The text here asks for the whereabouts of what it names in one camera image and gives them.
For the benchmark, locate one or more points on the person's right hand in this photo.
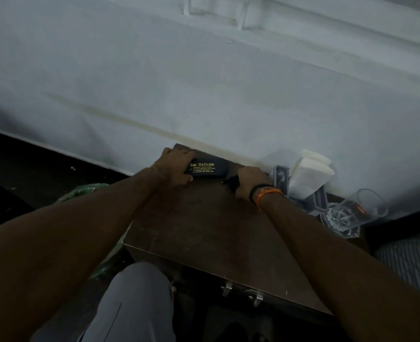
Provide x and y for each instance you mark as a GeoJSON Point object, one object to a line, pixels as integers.
{"type": "Point", "coordinates": [252, 178]}

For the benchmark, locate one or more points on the person's left hand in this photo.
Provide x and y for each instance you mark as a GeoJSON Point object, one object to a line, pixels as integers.
{"type": "Point", "coordinates": [172, 167]}

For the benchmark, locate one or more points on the grey plastic organizer box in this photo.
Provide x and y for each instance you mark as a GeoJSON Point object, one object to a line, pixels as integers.
{"type": "Point", "coordinates": [279, 176]}

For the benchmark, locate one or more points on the black glasses case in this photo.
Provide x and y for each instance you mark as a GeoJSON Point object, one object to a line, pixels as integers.
{"type": "Point", "coordinates": [206, 165]}

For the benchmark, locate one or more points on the white paper napkin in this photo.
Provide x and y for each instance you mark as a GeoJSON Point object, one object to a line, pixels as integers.
{"type": "Point", "coordinates": [317, 157]}
{"type": "Point", "coordinates": [308, 178]}

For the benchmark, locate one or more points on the clear drinking glass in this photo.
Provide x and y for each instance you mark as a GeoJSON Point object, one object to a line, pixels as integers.
{"type": "Point", "coordinates": [356, 210]}

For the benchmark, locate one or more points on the clear glass ashtray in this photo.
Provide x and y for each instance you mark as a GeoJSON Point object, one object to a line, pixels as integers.
{"type": "Point", "coordinates": [349, 233]}

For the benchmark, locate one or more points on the person's left forearm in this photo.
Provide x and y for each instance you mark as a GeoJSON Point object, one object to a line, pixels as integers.
{"type": "Point", "coordinates": [53, 245]}

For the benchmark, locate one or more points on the person's right forearm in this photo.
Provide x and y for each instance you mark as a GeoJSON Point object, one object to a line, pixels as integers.
{"type": "Point", "coordinates": [356, 274]}

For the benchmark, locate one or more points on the black wristband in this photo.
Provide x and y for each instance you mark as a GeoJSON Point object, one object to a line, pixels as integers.
{"type": "Point", "coordinates": [258, 188]}

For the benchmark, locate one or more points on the green lined waste bin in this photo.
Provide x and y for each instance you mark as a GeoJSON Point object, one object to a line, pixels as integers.
{"type": "Point", "coordinates": [81, 190]}

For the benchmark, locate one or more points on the metal drawer latch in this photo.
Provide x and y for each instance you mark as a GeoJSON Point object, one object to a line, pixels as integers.
{"type": "Point", "coordinates": [257, 299]}
{"type": "Point", "coordinates": [227, 288]}

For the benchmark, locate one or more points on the grey striped quilted mattress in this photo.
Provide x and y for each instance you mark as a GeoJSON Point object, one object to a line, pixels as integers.
{"type": "Point", "coordinates": [409, 263]}

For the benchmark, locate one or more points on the black bed frame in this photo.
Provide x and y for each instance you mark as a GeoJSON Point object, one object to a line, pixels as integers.
{"type": "Point", "coordinates": [402, 227]}

